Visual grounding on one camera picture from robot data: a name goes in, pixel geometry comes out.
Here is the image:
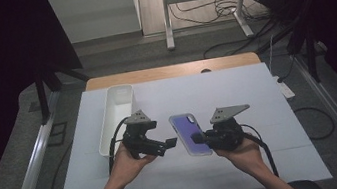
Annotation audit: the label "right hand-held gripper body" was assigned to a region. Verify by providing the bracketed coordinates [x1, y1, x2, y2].
[200, 103, 257, 154]

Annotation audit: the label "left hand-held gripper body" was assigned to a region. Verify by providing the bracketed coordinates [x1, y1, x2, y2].
[117, 105, 171, 164]

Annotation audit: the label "iridescent phone case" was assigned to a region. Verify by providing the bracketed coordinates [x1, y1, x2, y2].
[168, 109, 215, 161]

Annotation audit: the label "person's right hand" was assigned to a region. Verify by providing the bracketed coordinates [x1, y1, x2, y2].
[212, 133, 270, 183]

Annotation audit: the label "person's left hand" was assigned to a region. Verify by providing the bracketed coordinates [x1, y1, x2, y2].
[104, 138, 162, 189]

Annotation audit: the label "long white plastic bin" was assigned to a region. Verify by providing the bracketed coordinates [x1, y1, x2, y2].
[89, 83, 145, 159]

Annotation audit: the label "white table mat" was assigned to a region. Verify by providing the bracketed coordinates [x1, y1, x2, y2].
[39, 54, 334, 189]

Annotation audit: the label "wooden table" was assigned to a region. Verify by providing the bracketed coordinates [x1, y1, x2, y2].
[83, 50, 262, 93]

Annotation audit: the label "white power strip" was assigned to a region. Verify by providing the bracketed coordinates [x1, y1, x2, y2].
[273, 73, 297, 102]

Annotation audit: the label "black floor frames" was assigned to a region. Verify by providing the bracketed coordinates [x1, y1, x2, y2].
[44, 121, 72, 148]

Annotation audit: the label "person's right leg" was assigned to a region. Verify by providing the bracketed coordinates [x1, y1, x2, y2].
[287, 176, 325, 189]

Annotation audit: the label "black metal stand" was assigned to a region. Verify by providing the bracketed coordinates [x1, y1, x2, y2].
[31, 60, 97, 126]
[247, 0, 335, 92]

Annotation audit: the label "white cabinet panel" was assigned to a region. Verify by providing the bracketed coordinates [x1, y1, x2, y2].
[47, 0, 144, 47]

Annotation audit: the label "left hand-held gripper cable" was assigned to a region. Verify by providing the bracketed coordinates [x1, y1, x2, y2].
[39, 115, 142, 189]

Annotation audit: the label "hand-held gripper cable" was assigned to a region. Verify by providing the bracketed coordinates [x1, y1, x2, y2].
[39, 115, 142, 189]
[241, 120, 280, 181]

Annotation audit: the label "right hand-held gripper cable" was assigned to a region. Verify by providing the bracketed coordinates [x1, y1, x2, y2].
[241, 120, 280, 181]

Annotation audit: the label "thin white cable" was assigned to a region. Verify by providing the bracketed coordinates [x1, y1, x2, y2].
[264, 33, 281, 77]

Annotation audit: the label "looped black floor cable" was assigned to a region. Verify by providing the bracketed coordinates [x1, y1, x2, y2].
[293, 102, 337, 144]

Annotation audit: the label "tangle of black cables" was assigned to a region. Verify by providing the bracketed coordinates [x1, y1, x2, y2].
[168, 0, 295, 65]

